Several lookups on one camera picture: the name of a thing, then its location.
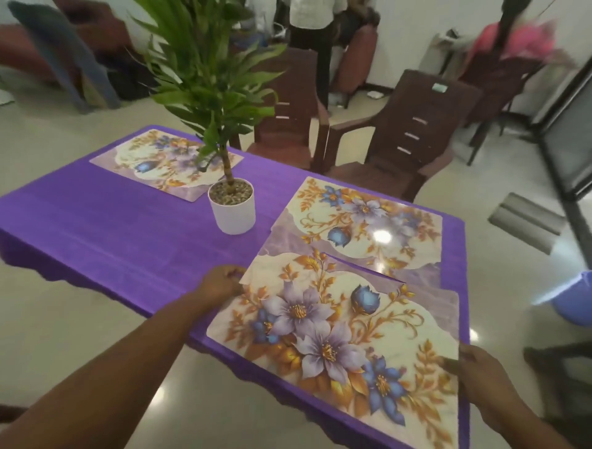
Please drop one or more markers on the dark grey plastic stool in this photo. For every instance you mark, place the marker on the dark grey plastic stool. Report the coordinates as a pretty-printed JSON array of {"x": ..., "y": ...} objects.
[{"x": 555, "y": 356}]

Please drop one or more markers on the brown plastic chair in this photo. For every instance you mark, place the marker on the brown plastic chair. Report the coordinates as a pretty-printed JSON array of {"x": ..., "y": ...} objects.
[
  {"x": 495, "y": 78},
  {"x": 384, "y": 176},
  {"x": 286, "y": 139}
]

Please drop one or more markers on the blue waste bin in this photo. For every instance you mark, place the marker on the blue waste bin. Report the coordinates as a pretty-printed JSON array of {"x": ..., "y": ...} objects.
[{"x": 578, "y": 300}]

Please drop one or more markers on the blue jeans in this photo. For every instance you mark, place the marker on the blue jeans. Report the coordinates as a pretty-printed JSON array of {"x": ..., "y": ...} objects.
[{"x": 69, "y": 60}]

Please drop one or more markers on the person's left forearm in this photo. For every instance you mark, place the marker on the person's left forearm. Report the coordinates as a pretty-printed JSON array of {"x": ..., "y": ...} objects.
[{"x": 115, "y": 393}]

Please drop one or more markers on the black bag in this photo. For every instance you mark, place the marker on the black bag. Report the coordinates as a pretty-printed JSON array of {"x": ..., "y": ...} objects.
[{"x": 129, "y": 78}]

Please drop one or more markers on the purple cloth table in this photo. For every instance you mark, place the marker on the purple cloth table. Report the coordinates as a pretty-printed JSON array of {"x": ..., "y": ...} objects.
[{"x": 115, "y": 231}]

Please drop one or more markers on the floral placemat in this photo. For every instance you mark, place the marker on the floral placemat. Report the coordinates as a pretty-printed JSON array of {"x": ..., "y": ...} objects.
[
  {"x": 351, "y": 208},
  {"x": 323, "y": 324},
  {"x": 152, "y": 157}
]

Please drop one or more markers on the red sofa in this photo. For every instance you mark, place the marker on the red sofa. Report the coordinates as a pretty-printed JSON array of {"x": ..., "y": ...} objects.
[{"x": 23, "y": 51}]

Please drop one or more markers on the person's right hand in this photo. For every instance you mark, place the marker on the person's right hand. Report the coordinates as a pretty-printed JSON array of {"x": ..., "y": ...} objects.
[{"x": 483, "y": 388}]

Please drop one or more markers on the reddish brown chair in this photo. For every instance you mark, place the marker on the reddish brown chair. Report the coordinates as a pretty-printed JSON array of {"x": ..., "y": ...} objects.
[{"x": 358, "y": 60}]

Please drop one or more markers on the grey striped doormat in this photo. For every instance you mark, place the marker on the grey striped doormat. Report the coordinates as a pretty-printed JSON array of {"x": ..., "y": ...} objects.
[{"x": 527, "y": 222}]

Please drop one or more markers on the green plant with white pot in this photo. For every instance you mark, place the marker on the green plant with white pot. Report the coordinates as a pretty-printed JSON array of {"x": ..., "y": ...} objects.
[{"x": 231, "y": 217}]

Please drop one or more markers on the person's left hand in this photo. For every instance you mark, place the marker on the person's left hand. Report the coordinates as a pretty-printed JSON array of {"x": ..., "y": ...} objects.
[{"x": 219, "y": 287}]

